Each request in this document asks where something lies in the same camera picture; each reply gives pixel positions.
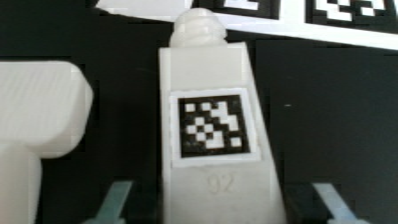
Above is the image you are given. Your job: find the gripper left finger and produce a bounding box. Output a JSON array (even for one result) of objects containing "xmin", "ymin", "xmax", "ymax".
[{"xmin": 82, "ymin": 181, "xmax": 133, "ymax": 224}]

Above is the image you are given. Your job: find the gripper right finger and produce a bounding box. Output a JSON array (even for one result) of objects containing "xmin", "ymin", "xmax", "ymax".
[{"xmin": 313, "ymin": 183, "xmax": 371, "ymax": 224}]

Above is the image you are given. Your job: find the white chair leg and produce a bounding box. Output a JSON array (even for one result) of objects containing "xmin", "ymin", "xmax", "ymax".
[{"xmin": 160, "ymin": 8, "xmax": 288, "ymax": 224}]

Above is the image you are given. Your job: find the white sheet with markers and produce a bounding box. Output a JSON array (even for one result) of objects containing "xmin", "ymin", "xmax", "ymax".
[{"xmin": 94, "ymin": 0, "xmax": 398, "ymax": 51}]

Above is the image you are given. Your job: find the white chair back frame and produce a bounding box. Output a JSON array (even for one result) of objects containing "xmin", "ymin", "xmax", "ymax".
[{"xmin": 0, "ymin": 61, "xmax": 94, "ymax": 224}]

